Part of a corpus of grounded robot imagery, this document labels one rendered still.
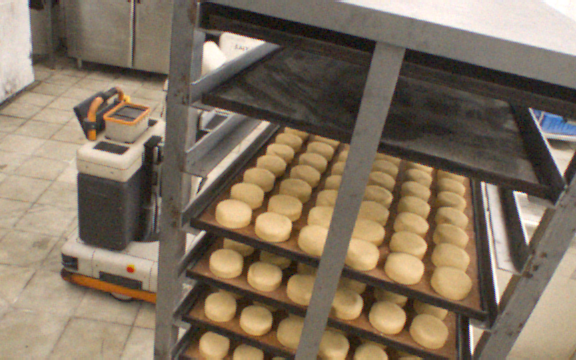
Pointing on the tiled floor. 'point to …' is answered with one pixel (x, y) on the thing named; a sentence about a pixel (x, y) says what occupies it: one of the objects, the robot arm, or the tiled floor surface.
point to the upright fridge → (121, 33)
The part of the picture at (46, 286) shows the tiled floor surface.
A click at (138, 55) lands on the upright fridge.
